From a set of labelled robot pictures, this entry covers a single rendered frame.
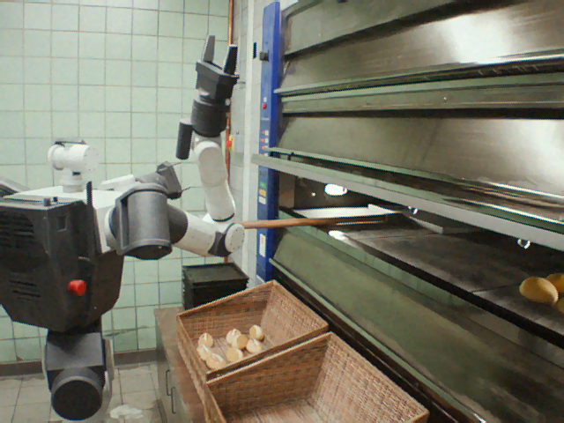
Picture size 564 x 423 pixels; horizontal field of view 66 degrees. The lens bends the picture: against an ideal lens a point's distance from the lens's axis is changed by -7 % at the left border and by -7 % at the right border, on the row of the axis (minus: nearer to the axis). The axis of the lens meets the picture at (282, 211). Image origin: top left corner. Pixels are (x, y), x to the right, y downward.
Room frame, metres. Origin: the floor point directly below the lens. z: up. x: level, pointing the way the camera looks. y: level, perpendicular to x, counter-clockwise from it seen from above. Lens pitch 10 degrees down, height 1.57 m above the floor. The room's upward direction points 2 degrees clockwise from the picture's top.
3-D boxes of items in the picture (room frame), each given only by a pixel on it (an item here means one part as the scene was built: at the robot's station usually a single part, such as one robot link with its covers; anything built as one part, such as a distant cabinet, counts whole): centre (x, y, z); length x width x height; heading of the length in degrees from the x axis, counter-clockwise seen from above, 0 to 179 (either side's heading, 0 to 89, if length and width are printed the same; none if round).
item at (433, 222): (2.07, -0.69, 1.20); 0.55 x 0.36 x 0.03; 22
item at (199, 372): (1.78, 0.13, 0.72); 0.56 x 0.49 x 0.28; 23
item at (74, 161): (1.08, 0.50, 1.47); 0.10 x 0.07 x 0.09; 77
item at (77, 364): (1.00, 0.49, 1.00); 0.28 x 0.13 x 0.18; 22
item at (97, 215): (1.03, 0.52, 1.27); 0.34 x 0.30 x 0.36; 77
